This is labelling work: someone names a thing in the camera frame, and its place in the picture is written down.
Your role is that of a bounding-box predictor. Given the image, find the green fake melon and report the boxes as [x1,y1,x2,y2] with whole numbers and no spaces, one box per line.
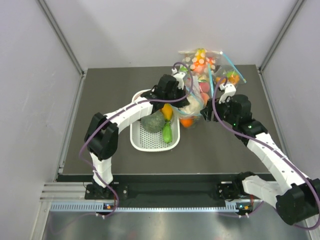
[140,111,166,133]

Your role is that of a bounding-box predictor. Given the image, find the small zip bag with oranges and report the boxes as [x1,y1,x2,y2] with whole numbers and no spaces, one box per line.
[214,65,247,87]

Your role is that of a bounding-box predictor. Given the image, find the orange fake tangerine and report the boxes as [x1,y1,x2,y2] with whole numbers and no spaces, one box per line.
[179,118,194,128]

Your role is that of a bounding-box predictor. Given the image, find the grey cable duct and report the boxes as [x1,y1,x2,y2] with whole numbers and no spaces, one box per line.
[49,200,250,213]

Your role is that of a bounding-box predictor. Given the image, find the clear zip bag with vegetables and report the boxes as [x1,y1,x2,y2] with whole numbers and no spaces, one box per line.
[172,75,211,129]

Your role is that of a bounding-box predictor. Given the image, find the green fake cucumber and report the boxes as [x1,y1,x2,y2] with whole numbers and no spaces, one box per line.
[162,122,173,144]

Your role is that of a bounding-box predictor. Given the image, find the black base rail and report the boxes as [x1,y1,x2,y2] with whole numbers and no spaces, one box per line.
[84,172,253,202]

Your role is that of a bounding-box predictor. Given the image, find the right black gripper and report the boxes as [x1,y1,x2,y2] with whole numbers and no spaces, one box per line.
[200,94,239,126]

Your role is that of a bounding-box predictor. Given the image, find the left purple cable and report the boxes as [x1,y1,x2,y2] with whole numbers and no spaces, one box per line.
[78,61,195,217]

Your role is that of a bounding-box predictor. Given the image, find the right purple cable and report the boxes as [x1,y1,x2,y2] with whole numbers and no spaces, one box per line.
[211,76,320,231]

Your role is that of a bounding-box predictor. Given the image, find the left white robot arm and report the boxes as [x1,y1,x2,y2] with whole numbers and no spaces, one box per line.
[79,72,189,199]

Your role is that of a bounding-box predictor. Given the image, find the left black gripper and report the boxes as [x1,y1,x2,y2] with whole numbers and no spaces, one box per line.
[164,83,189,108]

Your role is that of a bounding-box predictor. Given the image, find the polka dot fruit bag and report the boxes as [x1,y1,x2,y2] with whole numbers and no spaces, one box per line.
[178,48,223,76]

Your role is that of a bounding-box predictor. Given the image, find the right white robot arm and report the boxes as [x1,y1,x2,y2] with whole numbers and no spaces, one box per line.
[201,94,320,225]

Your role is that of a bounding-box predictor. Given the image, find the purple cable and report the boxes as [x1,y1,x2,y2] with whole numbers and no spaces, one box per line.
[78,61,195,217]
[211,76,320,231]

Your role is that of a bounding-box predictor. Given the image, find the white fake cauliflower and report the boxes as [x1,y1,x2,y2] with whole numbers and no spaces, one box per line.
[179,95,203,116]

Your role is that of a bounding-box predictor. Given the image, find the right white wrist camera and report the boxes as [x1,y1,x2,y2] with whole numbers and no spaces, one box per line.
[218,83,237,104]

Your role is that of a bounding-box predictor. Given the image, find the yellow orange fake mango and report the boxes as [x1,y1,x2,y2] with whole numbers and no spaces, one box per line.
[161,103,173,121]

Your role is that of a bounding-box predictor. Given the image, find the white perforated plastic basket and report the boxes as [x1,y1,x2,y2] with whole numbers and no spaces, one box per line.
[129,89,181,152]

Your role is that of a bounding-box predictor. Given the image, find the zip bag with dragon fruit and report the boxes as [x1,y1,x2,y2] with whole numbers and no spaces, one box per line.
[187,75,212,108]

